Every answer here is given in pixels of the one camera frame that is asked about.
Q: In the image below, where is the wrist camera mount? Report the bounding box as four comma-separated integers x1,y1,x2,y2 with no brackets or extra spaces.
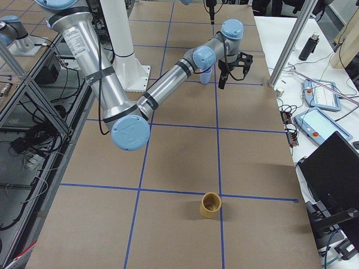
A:
233,52,253,80

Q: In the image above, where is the aluminium frame post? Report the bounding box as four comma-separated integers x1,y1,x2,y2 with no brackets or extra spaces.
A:
268,0,317,89

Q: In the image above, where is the blue teach pendant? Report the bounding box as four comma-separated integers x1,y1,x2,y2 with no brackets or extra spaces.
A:
303,79,342,112
294,107,353,145

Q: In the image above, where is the light blue plastic cup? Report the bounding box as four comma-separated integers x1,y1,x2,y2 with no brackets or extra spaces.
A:
200,69,212,85

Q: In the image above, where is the bamboo wooden cup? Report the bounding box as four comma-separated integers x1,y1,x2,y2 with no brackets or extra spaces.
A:
199,192,222,219

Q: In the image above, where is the small metal cylinder weight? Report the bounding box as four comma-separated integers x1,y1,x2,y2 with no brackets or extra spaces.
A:
275,87,284,98

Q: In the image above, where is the black laptop computer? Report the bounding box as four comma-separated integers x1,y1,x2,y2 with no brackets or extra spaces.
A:
299,131,358,248

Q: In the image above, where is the black water bottle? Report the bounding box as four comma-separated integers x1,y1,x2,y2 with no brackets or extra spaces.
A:
298,32,319,61

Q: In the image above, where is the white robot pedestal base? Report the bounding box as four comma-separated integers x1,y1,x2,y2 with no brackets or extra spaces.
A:
100,0,151,92

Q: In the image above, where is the blue teach pendant far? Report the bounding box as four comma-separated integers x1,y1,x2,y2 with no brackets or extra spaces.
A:
303,79,342,112

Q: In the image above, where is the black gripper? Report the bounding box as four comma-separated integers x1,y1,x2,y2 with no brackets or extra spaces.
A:
218,60,233,83
206,0,217,25

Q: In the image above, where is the blue teach pendant near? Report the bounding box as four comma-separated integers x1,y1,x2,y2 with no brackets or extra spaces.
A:
294,107,353,145

